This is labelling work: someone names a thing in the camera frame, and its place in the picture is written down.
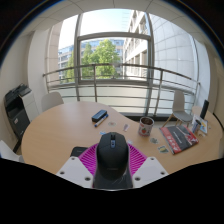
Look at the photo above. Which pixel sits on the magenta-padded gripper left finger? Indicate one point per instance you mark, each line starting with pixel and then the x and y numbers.
pixel 73 171

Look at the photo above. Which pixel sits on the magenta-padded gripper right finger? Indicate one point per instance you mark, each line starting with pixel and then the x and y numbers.
pixel 150 171

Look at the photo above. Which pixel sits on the black computer mouse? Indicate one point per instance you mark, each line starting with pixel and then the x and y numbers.
pixel 112 158

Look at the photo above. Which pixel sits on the black mouse pad grey print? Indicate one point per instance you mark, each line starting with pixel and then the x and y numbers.
pixel 78 151

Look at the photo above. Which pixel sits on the small round sticker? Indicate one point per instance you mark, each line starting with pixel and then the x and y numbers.
pixel 163 149
pixel 154 140

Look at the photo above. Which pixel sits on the red magazine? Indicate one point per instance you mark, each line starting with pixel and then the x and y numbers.
pixel 178 138

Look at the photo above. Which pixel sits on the blue marker pen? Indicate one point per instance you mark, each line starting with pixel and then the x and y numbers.
pixel 101 120

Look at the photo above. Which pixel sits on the black board eraser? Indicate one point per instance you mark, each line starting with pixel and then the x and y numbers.
pixel 99 115

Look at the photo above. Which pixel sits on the small colourful box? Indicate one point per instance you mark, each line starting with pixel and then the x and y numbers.
pixel 196 127

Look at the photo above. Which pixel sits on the white blue booklet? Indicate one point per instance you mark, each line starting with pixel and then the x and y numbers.
pixel 203 126

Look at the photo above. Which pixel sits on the black office printer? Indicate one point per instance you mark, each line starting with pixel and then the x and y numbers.
pixel 16 111

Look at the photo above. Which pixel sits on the black upright speaker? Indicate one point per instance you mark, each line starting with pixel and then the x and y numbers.
pixel 204 109

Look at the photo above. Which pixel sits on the metal balcony railing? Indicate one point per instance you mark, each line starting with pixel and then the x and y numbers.
pixel 133 66

